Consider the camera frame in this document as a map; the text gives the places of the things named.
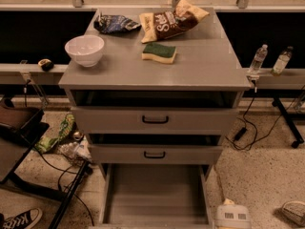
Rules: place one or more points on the brown chip bag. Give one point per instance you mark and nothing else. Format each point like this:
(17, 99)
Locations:
(166, 24)

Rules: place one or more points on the black canvas sneaker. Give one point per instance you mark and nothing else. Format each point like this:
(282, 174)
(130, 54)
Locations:
(25, 220)

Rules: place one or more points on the black cart frame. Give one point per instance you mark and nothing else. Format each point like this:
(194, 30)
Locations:
(21, 129)

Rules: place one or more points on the clear water bottle left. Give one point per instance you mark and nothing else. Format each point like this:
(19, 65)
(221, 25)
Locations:
(258, 59)

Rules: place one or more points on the grey knit shoe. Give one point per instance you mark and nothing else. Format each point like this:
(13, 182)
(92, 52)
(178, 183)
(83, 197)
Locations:
(295, 211)

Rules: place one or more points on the grey top drawer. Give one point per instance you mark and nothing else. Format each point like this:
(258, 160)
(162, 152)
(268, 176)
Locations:
(141, 120)

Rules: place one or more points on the grey bottom drawer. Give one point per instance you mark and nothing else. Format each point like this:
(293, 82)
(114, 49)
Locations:
(155, 196)

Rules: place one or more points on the black stand leg with wheel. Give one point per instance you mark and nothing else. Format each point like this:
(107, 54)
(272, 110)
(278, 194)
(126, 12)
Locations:
(290, 121)

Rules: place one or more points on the green yellow sponge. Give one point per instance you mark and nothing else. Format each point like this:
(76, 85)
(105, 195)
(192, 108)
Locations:
(159, 53)

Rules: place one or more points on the clear plastic wrappers on floor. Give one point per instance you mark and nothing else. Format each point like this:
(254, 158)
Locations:
(76, 152)

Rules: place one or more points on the green snack bag on floor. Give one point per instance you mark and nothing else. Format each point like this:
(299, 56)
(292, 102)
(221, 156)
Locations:
(45, 143)

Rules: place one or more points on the grey middle drawer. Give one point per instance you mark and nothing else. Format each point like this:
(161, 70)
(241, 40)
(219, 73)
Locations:
(155, 154)

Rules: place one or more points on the black yellow tape measure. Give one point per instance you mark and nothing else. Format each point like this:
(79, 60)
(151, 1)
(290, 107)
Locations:
(46, 65)

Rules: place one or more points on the clear water bottle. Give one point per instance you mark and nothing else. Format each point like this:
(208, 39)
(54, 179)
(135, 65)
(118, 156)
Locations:
(258, 59)
(282, 61)

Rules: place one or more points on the blue crumpled snack bag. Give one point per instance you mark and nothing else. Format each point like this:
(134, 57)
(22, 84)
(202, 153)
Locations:
(115, 24)

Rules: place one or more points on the white bowl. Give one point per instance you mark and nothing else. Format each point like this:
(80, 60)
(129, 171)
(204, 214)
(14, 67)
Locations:
(85, 50)

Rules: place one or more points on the grey drawer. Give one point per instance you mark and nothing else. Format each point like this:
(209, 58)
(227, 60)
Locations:
(155, 196)
(155, 154)
(141, 120)

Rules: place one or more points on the grey drawer cabinet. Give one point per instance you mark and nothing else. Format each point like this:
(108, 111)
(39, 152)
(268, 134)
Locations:
(204, 74)

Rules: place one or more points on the clear water bottle right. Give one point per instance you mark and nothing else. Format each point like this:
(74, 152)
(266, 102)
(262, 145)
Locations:
(282, 61)

